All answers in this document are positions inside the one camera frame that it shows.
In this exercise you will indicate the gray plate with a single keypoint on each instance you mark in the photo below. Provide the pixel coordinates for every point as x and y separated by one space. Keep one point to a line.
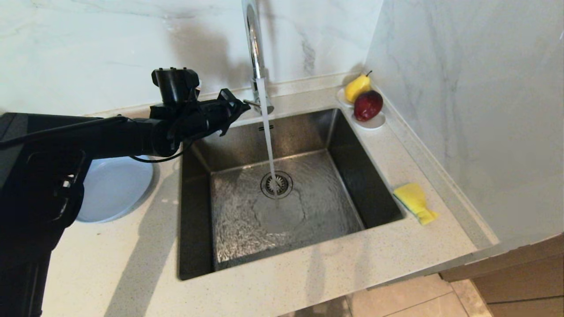
114 189

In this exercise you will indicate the stainless steel sink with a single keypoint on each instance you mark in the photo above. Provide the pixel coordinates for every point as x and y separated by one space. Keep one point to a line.
335 202

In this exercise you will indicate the light wooden cabinet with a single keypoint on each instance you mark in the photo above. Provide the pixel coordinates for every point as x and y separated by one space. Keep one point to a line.
528 281

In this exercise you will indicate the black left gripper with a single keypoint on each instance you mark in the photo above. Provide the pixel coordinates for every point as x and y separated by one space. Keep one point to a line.
198 119

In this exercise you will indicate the dark red apple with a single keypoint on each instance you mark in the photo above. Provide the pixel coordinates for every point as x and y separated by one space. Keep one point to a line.
368 106

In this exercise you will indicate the yellow sponge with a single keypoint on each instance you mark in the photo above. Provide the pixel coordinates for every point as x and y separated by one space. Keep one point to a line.
412 198

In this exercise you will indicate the chrome faucet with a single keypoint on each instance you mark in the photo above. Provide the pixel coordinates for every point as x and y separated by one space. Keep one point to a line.
254 44

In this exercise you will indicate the yellow pear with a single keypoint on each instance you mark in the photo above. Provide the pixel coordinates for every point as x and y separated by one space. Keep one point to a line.
356 88

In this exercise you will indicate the metal sink drain strainer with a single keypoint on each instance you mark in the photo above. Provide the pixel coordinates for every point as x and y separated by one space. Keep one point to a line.
285 185

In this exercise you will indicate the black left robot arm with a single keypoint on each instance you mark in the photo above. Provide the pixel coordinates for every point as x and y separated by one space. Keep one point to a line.
66 141

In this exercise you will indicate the small white fruit dish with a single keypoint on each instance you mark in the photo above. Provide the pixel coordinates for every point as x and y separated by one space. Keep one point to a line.
374 124

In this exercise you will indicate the running water stream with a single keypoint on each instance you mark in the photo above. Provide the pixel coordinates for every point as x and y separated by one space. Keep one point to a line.
268 141

